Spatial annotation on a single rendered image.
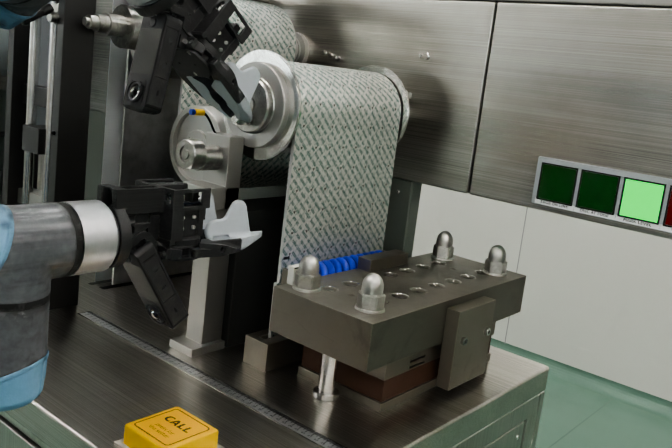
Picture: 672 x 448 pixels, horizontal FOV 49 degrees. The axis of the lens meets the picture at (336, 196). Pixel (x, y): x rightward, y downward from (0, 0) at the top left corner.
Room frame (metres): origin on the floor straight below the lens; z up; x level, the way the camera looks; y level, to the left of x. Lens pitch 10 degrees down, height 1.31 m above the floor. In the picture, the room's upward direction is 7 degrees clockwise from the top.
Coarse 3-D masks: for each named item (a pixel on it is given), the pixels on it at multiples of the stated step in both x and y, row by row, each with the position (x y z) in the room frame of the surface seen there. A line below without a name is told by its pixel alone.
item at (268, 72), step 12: (264, 72) 0.97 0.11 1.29; (276, 72) 0.96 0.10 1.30; (276, 84) 0.96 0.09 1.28; (276, 96) 0.96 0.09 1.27; (288, 96) 0.96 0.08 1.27; (276, 108) 0.96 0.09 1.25; (288, 108) 0.95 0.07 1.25; (228, 120) 1.01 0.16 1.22; (276, 120) 0.96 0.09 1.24; (240, 132) 1.00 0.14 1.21; (264, 132) 0.97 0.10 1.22; (276, 132) 0.95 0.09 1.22; (252, 144) 0.98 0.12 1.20; (264, 144) 0.97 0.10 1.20
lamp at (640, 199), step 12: (624, 192) 0.99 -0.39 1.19; (636, 192) 0.98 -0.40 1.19; (648, 192) 0.97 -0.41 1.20; (660, 192) 0.96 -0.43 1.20; (624, 204) 0.99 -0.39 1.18; (636, 204) 0.98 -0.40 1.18; (648, 204) 0.97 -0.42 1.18; (660, 204) 0.96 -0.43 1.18; (636, 216) 0.98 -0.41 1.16; (648, 216) 0.97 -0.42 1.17
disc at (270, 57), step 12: (240, 60) 1.02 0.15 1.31; (252, 60) 1.00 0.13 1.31; (264, 60) 0.99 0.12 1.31; (276, 60) 0.98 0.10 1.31; (288, 72) 0.96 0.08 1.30; (288, 84) 0.96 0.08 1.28; (300, 96) 0.95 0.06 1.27; (300, 108) 0.95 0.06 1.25; (288, 120) 0.96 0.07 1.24; (228, 132) 1.03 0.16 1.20; (288, 132) 0.95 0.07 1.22; (276, 144) 0.97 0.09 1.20; (288, 144) 0.96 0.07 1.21; (252, 156) 0.99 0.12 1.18; (264, 156) 0.98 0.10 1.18
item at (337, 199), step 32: (320, 160) 1.00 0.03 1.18; (352, 160) 1.06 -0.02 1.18; (384, 160) 1.12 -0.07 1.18; (288, 192) 0.96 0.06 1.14; (320, 192) 1.01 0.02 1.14; (352, 192) 1.07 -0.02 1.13; (384, 192) 1.13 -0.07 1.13; (288, 224) 0.96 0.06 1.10; (320, 224) 1.02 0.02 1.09; (352, 224) 1.07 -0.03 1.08; (384, 224) 1.14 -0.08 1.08; (320, 256) 1.02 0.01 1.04
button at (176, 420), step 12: (180, 408) 0.75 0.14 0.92; (144, 420) 0.71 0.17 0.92; (156, 420) 0.72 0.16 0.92; (168, 420) 0.72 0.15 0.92; (180, 420) 0.72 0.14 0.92; (192, 420) 0.73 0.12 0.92; (132, 432) 0.69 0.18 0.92; (144, 432) 0.69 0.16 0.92; (156, 432) 0.69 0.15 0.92; (168, 432) 0.70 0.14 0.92; (180, 432) 0.70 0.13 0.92; (192, 432) 0.70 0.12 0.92; (204, 432) 0.70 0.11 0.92; (216, 432) 0.71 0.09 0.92; (132, 444) 0.69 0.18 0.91; (144, 444) 0.68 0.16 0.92; (156, 444) 0.67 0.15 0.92; (168, 444) 0.67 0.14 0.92; (180, 444) 0.68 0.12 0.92; (192, 444) 0.69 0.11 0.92; (204, 444) 0.70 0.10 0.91; (216, 444) 0.71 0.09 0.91
